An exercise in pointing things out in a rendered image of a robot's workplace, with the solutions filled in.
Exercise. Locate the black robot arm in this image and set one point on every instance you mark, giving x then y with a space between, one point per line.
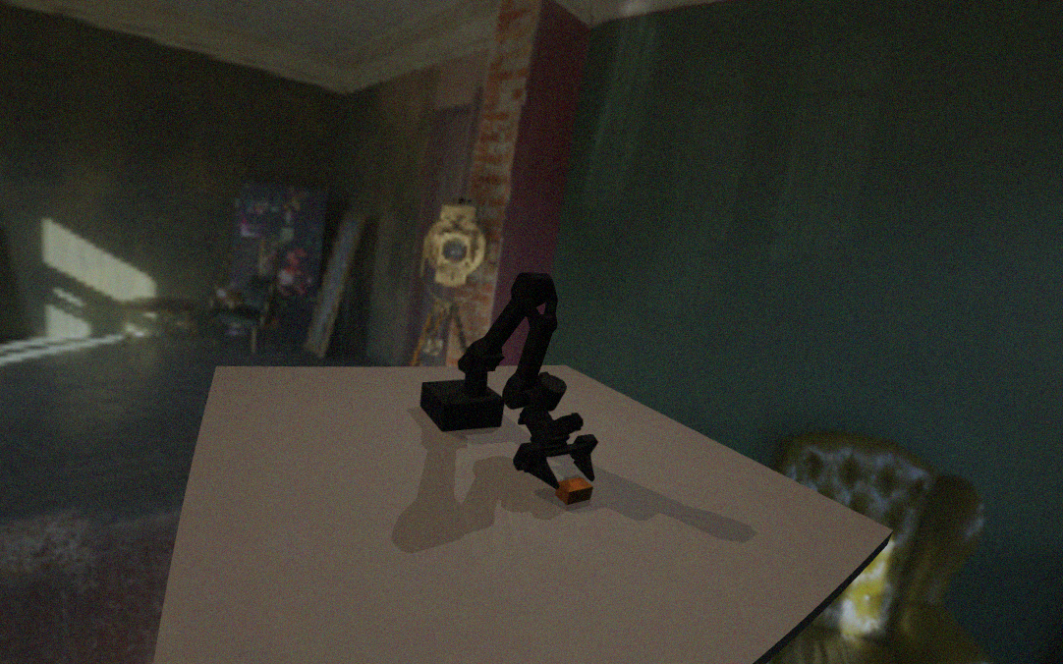
538 394

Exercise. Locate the orange block with dark square face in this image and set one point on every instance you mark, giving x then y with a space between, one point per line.
574 490

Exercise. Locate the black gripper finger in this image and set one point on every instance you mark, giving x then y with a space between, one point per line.
539 467
583 461

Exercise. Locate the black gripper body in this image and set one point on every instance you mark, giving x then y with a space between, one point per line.
556 447

